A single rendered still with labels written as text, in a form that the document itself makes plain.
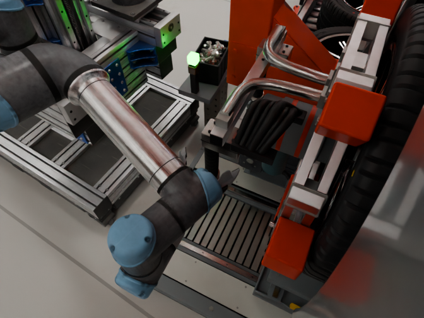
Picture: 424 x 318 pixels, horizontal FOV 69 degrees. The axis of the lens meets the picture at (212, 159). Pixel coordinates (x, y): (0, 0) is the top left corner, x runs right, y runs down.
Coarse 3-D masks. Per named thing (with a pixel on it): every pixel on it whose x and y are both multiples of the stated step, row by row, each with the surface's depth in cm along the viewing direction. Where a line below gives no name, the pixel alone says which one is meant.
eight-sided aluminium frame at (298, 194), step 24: (360, 24) 61; (384, 24) 61; (360, 48) 81; (336, 72) 53; (360, 72) 53; (312, 144) 55; (336, 144) 53; (312, 168) 101; (336, 168) 54; (288, 192) 58; (312, 192) 55; (288, 216) 62; (312, 216) 58
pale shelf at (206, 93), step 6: (222, 78) 152; (186, 84) 150; (204, 84) 150; (222, 84) 152; (180, 90) 148; (186, 90) 147; (204, 90) 147; (210, 90) 147; (216, 90) 148; (186, 96) 149; (192, 96) 147; (198, 96) 145; (204, 96) 145; (210, 96) 145; (204, 102) 146; (210, 102) 146
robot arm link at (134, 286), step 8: (168, 248) 60; (168, 256) 61; (160, 264) 57; (120, 272) 57; (160, 272) 59; (120, 280) 56; (128, 280) 55; (136, 280) 55; (144, 280) 56; (152, 280) 57; (128, 288) 55; (136, 288) 55; (144, 288) 56; (152, 288) 58; (136, 296) 58; (144, 296) 56
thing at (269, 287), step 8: (264, 272) 129; (264, 280) 127; (256, 288) 123; (264, 288) 125; (272, 288) 123; (280, 288) 123; (256, 296) 127; (264, 296) 122; (272, 296) 121; (280, 296) 121; (288, 296) 123; (296, 296) 123; (272, 304) 126; (280, 304) 121; (288, 304) 121; (296, 304) 121; (304, 304) 121; (288, 312) 124
